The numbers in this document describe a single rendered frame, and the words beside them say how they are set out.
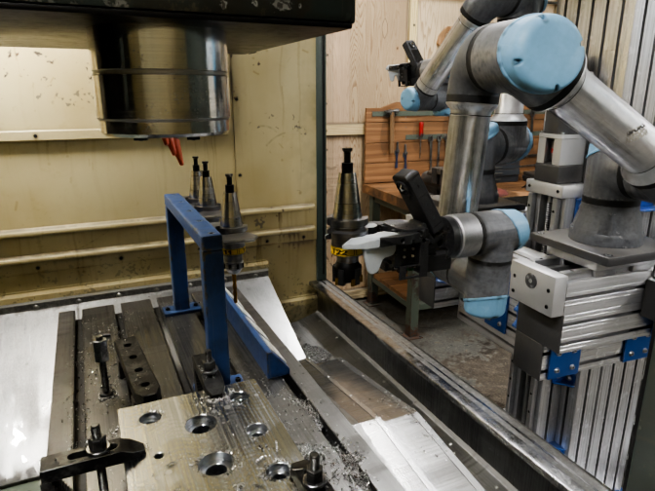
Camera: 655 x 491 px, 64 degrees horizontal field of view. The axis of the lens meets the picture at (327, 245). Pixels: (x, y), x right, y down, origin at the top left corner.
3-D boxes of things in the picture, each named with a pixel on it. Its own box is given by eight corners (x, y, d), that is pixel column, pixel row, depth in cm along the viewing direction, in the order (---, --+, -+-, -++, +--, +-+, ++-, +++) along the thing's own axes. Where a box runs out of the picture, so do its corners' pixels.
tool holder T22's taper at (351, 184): (327, 215, 80) (327, 170, 78) (353, 211, 82) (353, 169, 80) (340, 221, 76) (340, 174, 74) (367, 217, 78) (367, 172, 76)
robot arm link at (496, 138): (446, 167, 161) (449, 122, 157) (476, 164, 169) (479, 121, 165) (478, 171, 152) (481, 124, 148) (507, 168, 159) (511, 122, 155)
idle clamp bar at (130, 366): (139, 361, 117) (136, 335, 115) (167, 422, 95) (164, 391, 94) (116, 366, 115) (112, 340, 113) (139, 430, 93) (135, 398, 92)
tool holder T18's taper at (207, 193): (198, 203, 125) (196, 174, 123) (216, 203, 126) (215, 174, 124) (197, 207, 121) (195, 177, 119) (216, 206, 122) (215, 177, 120)
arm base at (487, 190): (478, 194, 172) (481, 163, 169) (508, 202, 158) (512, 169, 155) (438, 197, 167) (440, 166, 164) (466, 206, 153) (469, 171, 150)
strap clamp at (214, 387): (212, 401, 102) (208, 331, 98) (230, 441, 90) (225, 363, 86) (195, 406, 100) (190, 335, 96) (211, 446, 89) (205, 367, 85)
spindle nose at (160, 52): (112, 130, 72) (101, 37, 69) (230, 129, 75) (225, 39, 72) (84, 139, 57) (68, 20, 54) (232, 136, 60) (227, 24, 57)
